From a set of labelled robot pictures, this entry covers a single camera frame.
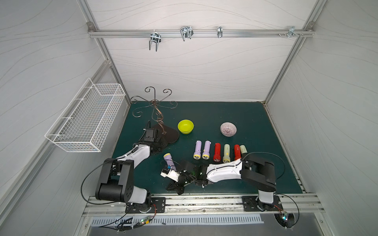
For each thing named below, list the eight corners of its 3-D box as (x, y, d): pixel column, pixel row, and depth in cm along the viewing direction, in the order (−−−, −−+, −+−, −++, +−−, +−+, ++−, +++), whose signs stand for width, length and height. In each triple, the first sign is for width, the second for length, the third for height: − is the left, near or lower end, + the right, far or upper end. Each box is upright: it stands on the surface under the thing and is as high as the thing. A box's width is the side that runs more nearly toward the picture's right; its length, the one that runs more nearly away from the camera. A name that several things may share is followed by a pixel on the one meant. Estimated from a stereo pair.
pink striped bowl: (221, 137, 101) (222, 133, 98) (219, 126, 108) (220, 122, 104) (236, 137, 101) (238, 133, 98) (233, 126, 108) (235, 122, 104)
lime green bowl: (177, 134, 102) (176, 131, 99) (178, 122, 109) (177, 119, 106) (193, 134, 102) (193, 131, 99) (193, 122, 109) (193, 119, 106)
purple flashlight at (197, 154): (193, 159, 90) (193, 157, 88) (195, 141, 98) (195, 140, 96) (200, 159, 90) (200, 158, 88) (201, 142, 98) (202, 140, 96)
